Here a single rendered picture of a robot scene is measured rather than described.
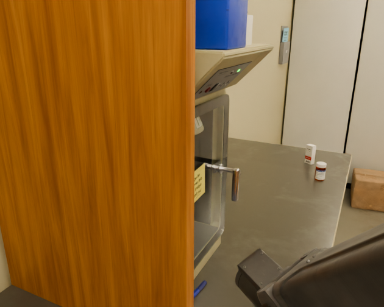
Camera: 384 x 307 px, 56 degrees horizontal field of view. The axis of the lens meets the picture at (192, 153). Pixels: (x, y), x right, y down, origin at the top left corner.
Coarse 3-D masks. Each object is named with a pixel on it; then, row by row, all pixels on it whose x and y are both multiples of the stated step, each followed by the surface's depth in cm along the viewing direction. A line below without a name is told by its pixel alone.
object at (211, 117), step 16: (224, 96) 88; (208, 112) 80; (224, 112) 89; (208, 128) 82; (224, 128) 91; (208, 144) 83; (224, 144) 93; (208, 160) 85; (224, 160) 95; (208, 176) 86; (224, 176) 96; (208, 192) 88; (224, 192) 99; (208, 208) 89; (224, 208) 101; (208, 224) 91; (224, 224) 103; (208, 240) 93
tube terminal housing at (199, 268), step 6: (222, 90) 89; (210, 96) 83; (216, 96) 86; (198, 102) 77; (216, 246) 103; (210, 252) 99; (204, 258) 96; (198, 264) 92; (204, 264) 96; (198, 270) 93
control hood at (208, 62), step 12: (240, 48) 64; (252, 48) 69; (264, 48) 76; (204, 60) 58; (216, 60) 57; (228, 60) 60; (240, 60) 67; (252, 60) 77; (204, 72) 58; (204, 96) 73
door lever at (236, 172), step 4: (220, 168) 92; (224, 168) 92; (228, 168) 92; (236, 168) 91; (220, 172) 92; (232, 172) 91; (236, 172) 90; (240, 172) 91; (232, 176) 91; (236, 176) 91; (232, 180) 92; (236, 180) 91; (232, 184) 92; (236, 184) 91; (232, 188) 92; (236, 188) 92; (232, 192) 93; (236, 192) 92; (232, 196) 93; (236, 196) 93; (232, 200) 93; (236, 200) 93
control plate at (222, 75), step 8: (240, 64) 70; (248, 64) 76; (216, 72) 61; (224, 72) 66; (232, 72) 72; (240, 72) 78; (208, 80) 62; (216, 80) 67; (224, 80) 73; (200, 88) 63; (216, 88) 75; (200, 96) 69
